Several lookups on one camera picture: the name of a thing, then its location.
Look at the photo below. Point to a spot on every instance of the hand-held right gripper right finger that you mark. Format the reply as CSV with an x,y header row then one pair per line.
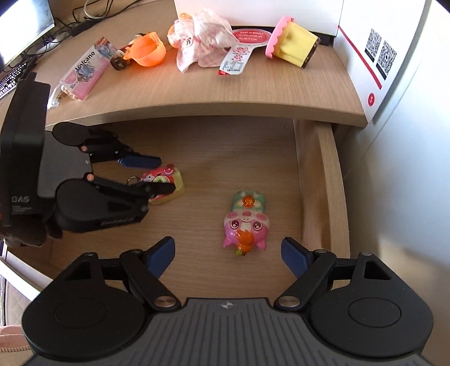
x,y
293,257

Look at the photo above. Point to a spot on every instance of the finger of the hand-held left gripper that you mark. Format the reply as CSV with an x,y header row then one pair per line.
x,y
140,161
161,189

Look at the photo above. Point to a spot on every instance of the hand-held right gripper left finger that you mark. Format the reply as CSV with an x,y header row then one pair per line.
x,y
161,255

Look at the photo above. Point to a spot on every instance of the pink pig toy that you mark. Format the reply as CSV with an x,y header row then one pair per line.
x,y
246,225

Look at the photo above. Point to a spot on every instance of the orange pumpkin toy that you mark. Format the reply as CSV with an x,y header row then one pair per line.
x,y
147,52

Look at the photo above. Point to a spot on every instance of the person's left hand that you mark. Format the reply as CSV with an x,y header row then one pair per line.
x,y
35,236

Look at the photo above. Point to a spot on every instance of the black keyboard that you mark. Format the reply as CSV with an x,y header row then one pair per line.
x,y
12,79

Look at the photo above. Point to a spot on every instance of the pink snack packet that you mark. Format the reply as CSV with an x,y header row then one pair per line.
x,y
86,68

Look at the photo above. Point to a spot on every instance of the black computer monitor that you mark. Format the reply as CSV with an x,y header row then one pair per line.
x,y
24,24

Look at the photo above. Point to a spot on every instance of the black power adapter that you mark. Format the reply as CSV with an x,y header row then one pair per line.
x,y
80,29

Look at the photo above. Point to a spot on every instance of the pink checked cloth pouch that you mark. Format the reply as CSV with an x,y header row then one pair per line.
x,y
200,38

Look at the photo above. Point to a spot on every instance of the red round paper fan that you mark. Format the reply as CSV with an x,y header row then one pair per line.
x,y
251,38

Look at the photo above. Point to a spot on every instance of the pink clothing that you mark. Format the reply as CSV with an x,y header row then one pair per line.
x,y
10,338

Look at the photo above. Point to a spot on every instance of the white computer case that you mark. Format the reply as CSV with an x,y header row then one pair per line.
x,y
260,14

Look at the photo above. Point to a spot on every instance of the pink yellow cupcake toy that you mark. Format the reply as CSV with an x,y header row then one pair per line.
x,y
293,42

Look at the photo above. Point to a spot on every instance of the white printed sign board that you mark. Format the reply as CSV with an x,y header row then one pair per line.
x,y
393,42

